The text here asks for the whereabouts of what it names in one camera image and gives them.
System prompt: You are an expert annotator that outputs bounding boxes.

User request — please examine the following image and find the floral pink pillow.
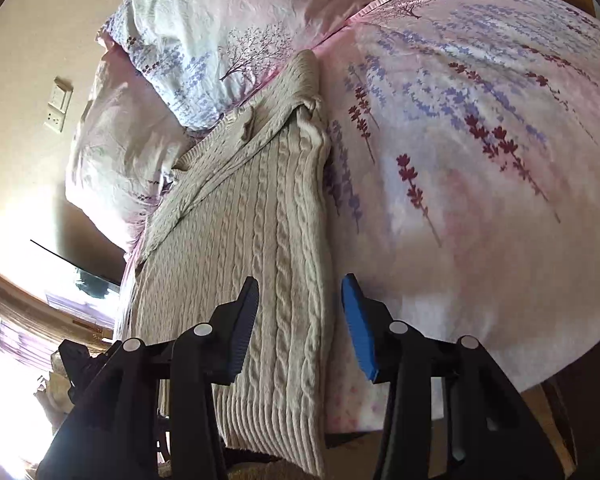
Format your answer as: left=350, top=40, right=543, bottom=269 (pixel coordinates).
left=96, top=0, right=401, bottom=133

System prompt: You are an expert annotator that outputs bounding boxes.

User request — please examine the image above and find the floral pink bed sheet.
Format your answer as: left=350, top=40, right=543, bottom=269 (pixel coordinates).
left=114, top=0, right=600, bottom=436

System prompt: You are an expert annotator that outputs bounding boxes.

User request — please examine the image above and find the white wall switch plate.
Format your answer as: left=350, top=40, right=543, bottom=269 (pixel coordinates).
left=46, top=77, right=74, bottom=116

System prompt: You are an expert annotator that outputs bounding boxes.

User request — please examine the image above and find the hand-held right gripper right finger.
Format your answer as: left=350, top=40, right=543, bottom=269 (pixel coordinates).
left=341, top=273, right=566, bottom=480

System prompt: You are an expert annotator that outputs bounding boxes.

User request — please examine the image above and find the window curtain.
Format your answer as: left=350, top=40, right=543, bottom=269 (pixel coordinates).
left=0, top=280, right=116, bottom=376

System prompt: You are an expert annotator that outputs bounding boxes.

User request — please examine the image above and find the pale pink pillow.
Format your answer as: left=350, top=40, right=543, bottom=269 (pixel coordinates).
left=64, top=42, right=201, bottom=261

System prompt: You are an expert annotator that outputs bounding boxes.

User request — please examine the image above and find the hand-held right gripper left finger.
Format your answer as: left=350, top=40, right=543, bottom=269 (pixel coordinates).
left=36, top=276, right=260, bottom=480

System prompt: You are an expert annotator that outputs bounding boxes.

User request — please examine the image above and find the beige cable-knit sweater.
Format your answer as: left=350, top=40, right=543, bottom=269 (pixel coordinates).
left=125, top=49, right=335, bottom=465

